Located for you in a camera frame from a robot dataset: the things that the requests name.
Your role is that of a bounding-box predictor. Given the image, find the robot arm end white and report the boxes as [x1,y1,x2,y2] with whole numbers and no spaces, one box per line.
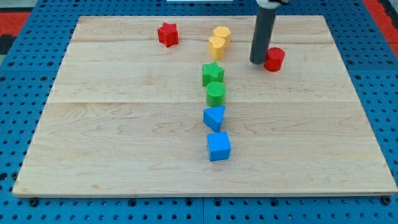
[256,0,290,9]

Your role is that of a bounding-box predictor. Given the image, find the green star block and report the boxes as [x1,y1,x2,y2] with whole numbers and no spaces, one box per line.
[201,61,224,86]

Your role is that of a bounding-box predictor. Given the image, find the red star block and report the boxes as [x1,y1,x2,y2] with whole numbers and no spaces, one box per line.
[157,22,179,47]

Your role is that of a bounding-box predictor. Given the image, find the blue triangle block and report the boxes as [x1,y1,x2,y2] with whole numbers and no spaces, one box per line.
[203,106,225,133]

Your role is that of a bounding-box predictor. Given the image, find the green cylinder block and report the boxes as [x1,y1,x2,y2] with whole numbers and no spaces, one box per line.
[206,82,226,107]

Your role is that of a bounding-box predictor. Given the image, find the light wooden board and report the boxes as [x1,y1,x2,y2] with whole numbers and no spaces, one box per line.
[12,16,397,198]

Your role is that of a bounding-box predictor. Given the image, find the blue cube block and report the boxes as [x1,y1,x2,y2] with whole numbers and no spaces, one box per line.
[207,132,231,161]

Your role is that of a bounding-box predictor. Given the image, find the yellow heart block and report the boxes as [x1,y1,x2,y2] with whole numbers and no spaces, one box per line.
[209,36,226,60]

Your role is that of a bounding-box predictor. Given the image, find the yellow hexagon block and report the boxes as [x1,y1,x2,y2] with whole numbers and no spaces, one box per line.
[213,26,231,48]

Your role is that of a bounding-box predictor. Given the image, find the red cylinder block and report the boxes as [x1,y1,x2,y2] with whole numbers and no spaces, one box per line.
[264,47,285,72]

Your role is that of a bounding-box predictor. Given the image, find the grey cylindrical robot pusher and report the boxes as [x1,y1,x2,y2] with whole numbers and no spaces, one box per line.
[249,7,278,65]

